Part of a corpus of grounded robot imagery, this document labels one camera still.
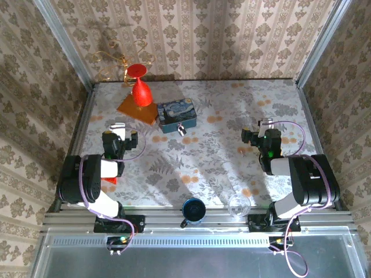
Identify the clear glass cup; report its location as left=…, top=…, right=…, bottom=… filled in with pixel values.
left=228, top=193, right=252, bottom=217

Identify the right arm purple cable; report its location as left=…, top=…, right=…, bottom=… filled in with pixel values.
left=271, top=120, right=333, bottom=277

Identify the small circuit board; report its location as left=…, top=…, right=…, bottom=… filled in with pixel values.
left=106, top=236, right=131, bottom=256
left=268, top=236, right=293, bottom=255

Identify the aluminium table rail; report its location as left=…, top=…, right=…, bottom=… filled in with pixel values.
left=42, top=207, right=356, bottom=232

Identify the red wine glass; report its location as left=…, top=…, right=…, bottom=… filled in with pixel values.
left=126, top=63, right=154, bottom=107

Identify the gold wire glass stand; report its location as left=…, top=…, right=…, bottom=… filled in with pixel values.
left=92, top=39, right=157, bottom=87

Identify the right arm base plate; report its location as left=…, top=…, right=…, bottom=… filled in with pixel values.
left=248, top=213, right=301, bottom=232

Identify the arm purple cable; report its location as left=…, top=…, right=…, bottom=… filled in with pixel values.
left=77, top=127, right=147, bottom=246
left=271, top=120, right=333, bottom=277

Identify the aluminium corner post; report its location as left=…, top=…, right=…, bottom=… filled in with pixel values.
left=33, top=0, right=95, bottom=90
left=295, top=0, right=353, bottom=87

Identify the floral tablecloth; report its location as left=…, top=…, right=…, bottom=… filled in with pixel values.
left=68, top=80, right=333, bottom=208

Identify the starry night tin box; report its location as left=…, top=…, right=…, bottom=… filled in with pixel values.
left=156, top=97, right=198, bottom=134

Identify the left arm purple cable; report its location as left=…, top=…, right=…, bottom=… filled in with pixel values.
left=77, top=127, right=147, bottom=246

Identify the aluminium side rail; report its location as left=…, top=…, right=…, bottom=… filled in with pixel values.
left=49, top=83, right=96, bottom=212

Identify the orange wooden board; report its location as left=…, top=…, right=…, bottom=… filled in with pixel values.
left=117, top=94, right=159, bottom=126

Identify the perforated metal strip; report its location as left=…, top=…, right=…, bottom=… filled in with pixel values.
left=46, top=233, right=359, bottom=247

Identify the dark blue mug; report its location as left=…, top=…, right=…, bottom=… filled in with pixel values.
left=180, top=198, right=207, bottom=229

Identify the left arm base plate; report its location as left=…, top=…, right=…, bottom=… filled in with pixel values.
left=93, top=214, right=146, bottom=233

